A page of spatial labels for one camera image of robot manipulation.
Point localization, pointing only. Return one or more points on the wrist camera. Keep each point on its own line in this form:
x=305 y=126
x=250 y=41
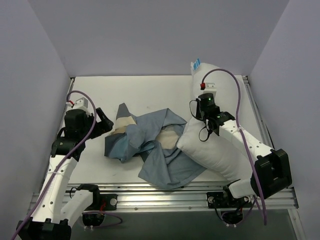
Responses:
x=81 y=103
x=208 y=88

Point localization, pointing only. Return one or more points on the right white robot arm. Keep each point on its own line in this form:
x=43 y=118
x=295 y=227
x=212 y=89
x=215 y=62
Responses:
x=271 y=170

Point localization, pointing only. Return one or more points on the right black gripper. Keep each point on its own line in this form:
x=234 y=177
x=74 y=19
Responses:
x=200 y=110

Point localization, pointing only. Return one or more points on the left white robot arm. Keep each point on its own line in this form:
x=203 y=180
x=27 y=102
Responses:
x=49 y=219

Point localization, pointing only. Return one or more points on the aluminium rail frame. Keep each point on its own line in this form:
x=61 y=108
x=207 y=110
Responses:
x=142 y=95

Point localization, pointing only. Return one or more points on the white pillow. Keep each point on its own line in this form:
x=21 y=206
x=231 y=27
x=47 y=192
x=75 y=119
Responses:
x=211 y=151

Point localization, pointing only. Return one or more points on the striped blue beige pillowcase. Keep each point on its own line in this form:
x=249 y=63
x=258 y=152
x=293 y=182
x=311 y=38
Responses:
x=153 y=136

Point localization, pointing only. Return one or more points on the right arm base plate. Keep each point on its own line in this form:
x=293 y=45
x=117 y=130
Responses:
x=219 y=200

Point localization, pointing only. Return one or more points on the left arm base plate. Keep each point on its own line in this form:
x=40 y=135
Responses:
x=103 y=202

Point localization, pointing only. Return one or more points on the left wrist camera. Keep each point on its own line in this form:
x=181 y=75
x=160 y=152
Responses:
x=81 y=103

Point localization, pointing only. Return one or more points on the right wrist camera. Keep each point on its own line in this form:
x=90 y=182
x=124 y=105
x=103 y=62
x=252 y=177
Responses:
x=208 y=88

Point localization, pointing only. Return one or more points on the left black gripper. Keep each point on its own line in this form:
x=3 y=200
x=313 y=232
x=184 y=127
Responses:
x=94 y=121

